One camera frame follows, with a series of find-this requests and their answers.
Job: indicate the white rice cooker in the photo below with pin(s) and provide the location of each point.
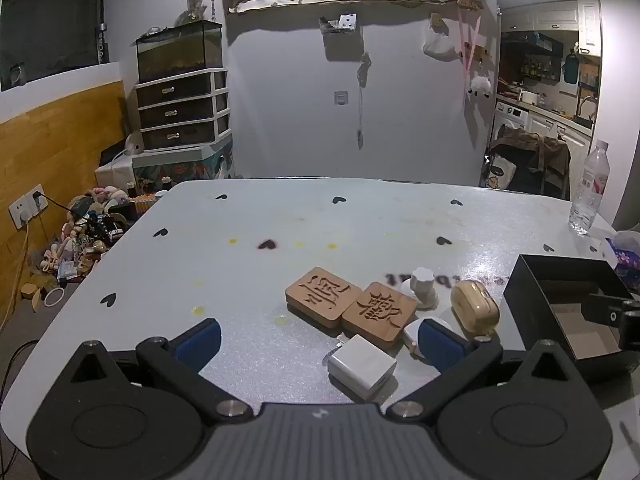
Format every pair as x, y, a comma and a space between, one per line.
529, 96

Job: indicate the white square charger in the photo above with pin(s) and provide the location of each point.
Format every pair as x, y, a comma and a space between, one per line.
362, 367

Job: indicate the white cartoon tote bag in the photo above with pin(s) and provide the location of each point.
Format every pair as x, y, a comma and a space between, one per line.
500, 172

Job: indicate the beige earbuds case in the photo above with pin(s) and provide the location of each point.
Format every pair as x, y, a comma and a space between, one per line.
475, 307

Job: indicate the white kitchen wall cabinets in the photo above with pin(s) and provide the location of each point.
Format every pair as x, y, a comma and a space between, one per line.
550, 17

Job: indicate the white washing machine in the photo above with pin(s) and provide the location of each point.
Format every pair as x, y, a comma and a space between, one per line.
510, 120

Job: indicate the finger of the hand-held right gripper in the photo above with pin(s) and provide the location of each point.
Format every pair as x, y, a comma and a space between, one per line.
600, 310

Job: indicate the white cloth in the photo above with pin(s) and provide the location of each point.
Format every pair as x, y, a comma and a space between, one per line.
114, 172

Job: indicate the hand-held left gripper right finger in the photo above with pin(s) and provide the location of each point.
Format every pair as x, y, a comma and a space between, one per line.
441, 349

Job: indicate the glass fish tank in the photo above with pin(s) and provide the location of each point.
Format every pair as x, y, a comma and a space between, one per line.
180, 52

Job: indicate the clear wall shelf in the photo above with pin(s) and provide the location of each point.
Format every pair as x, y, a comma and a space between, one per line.
340, 22

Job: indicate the white sheep plush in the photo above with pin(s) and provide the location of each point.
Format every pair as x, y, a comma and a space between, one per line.
480, 85

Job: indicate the wall socket with plug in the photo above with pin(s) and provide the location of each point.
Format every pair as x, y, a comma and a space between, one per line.
25, 207

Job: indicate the pink ribbon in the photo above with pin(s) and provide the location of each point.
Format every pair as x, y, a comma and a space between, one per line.
470, 45

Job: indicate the carved wooden block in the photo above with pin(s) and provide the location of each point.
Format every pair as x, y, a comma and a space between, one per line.
322, 297
379, 315

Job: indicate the chair with brown jacket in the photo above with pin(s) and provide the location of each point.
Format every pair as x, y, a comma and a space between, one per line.
537, 157

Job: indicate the blue hanging bag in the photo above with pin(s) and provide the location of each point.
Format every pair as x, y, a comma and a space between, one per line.
571, 67

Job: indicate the white round knob object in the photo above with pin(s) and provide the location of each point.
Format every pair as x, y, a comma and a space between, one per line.
422, 287

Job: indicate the white tape roll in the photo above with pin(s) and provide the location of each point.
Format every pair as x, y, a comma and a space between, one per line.
46, 299

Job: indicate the clear water bottle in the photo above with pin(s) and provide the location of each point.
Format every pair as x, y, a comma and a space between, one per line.
589, 185

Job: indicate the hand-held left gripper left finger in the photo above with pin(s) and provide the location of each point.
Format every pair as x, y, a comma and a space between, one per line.
197, 346

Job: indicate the black box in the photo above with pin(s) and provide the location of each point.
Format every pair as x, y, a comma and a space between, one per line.
535, 305

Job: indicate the white hanging bag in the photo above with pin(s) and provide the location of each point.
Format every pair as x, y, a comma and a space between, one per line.
440, 42

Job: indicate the white plug charger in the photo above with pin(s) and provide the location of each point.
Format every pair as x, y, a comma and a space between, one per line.
411, 332

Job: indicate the blue floral tissue pack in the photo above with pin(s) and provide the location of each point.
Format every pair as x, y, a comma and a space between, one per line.
627, 255

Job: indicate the painted cabinet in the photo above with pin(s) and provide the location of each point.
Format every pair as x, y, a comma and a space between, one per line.
185, 167

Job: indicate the white wall outlet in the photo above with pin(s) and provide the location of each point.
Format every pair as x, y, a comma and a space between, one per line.
341, 98

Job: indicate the pile of plush toys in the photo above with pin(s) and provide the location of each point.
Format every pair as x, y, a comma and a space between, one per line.
90, 230

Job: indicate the white drawer cabinet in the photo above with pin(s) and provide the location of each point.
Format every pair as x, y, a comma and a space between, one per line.
180, 110

